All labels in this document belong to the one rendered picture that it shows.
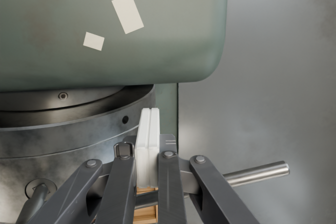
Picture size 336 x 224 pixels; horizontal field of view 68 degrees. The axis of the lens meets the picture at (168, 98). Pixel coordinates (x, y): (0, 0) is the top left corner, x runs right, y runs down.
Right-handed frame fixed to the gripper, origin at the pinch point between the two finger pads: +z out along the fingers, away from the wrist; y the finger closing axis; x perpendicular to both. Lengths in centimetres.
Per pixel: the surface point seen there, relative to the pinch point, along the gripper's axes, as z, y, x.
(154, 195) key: 0.6, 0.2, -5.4
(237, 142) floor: 139, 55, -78
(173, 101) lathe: 79, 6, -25
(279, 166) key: -0.3, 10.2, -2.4
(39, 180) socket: 7.2, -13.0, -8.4
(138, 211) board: 43, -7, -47
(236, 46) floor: 139, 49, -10
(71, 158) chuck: 8.1, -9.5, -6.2
